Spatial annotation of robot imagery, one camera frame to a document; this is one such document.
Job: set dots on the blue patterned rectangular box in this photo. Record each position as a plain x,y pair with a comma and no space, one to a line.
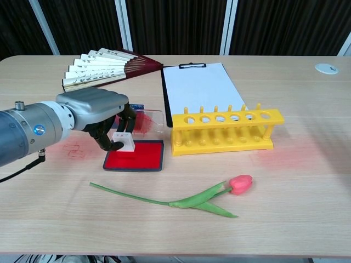
136,106

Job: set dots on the black clipboard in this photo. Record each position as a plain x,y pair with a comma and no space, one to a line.
165,104

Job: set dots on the yellow test tube rack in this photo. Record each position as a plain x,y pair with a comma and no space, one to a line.
227,124

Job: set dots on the white partition post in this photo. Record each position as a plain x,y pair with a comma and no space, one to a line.
123,24
229,27
45,27
346,50

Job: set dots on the folding paper fan maroon ribs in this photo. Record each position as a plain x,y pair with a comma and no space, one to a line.
90,74

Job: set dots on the artificial pink tulip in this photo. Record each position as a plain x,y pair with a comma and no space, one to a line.
241,184

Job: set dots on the white stamp with red base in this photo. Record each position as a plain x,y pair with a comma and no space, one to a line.
129,142

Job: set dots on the white paper sheet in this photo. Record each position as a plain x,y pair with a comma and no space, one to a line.
200,87

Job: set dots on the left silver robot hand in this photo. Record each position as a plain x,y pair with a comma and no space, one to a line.
93,107

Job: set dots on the red ink pad clear lid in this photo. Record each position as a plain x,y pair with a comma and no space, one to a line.
142,156

